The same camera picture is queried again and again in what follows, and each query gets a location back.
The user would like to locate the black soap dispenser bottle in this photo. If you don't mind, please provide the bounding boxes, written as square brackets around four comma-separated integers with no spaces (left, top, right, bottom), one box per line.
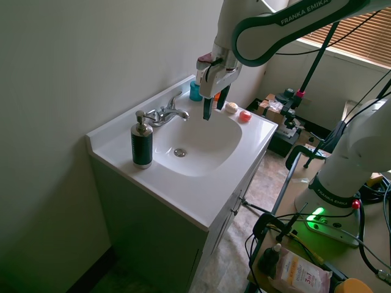
[130,110,153,170]

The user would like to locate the black camera stand pole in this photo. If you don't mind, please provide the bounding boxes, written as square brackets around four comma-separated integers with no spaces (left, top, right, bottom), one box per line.
[296,18,340,106]

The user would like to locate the cardboard box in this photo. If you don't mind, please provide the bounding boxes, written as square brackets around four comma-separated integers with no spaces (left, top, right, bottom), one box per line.
[255,93,312,123]

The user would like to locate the pink wet wipes pack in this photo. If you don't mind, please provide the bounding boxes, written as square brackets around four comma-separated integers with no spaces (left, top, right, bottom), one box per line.
[267,247,333,293]

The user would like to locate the chrome faucet spout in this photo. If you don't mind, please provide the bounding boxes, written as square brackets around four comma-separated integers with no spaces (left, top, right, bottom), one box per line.
[161,106,191,123]

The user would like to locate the yellow round object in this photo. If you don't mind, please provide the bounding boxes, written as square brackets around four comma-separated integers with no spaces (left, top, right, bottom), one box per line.
[334,277,374,293]

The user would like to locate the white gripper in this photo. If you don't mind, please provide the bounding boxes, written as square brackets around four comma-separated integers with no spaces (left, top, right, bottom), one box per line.
[199,60,241,121]

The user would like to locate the black equipment case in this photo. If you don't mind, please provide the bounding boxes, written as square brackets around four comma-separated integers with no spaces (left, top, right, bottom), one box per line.
[267,120,306,159]

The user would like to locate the white sink vanity top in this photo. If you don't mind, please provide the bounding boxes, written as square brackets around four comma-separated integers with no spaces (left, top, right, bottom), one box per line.
[86,74,279,231]

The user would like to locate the wooden window blinds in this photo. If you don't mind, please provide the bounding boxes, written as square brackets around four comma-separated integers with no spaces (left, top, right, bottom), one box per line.
[297,8,391,71]

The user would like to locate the black table clamp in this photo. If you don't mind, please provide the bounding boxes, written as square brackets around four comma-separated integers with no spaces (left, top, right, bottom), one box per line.
[284,144,324,172]
[252,201,308,245]

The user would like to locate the white vanity cabinet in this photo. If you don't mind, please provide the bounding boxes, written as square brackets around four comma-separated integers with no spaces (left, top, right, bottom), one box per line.
[89,145,267,293]

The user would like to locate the blue round container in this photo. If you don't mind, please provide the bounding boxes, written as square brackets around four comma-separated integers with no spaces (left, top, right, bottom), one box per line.
[189,81,203,102]

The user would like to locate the dark dropper bottle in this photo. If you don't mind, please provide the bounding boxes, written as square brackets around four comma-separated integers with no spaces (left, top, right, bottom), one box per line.
[258,243,282,277]

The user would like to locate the black camera on mount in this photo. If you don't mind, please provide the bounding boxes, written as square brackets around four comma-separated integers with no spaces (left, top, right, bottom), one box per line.
[276,87,304,129]

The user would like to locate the chrome cabinet door handle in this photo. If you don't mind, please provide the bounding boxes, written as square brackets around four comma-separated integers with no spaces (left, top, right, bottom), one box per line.
[230,189,244,216]

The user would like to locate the chrome faucet lever handle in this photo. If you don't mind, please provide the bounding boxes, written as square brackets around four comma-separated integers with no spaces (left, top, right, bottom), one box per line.
[143,109,164,128]
[165,91,183,110]

